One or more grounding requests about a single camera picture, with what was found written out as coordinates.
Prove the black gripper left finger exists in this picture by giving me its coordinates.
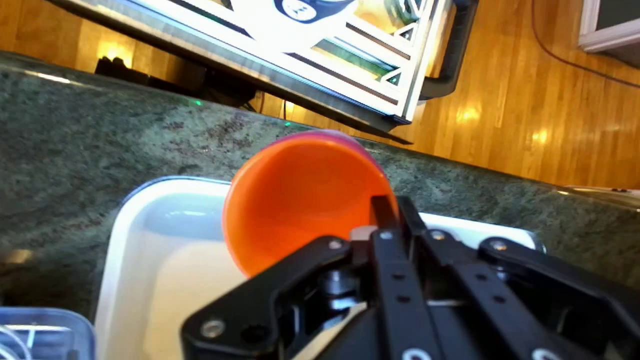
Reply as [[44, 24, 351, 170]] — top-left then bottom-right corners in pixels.
[[180, 196, 447, 360]]

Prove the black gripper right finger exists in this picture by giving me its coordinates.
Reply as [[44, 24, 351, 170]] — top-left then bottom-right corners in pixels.
[[399, 196, 640, 360]]

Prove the orange plastic cup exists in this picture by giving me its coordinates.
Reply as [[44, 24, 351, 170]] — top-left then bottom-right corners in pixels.
[[221, 133, 401, 280]]

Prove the white kitchen sink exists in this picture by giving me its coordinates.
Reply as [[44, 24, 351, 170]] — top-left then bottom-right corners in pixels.
[[92, 175, 547, 360]]

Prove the black floor cable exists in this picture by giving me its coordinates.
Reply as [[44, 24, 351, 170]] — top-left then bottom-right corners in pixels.
[[529, 0, 640, 92]]

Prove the steel wire dish rack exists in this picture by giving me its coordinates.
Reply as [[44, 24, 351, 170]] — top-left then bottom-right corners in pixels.
[[0, 322, 36, 360]]

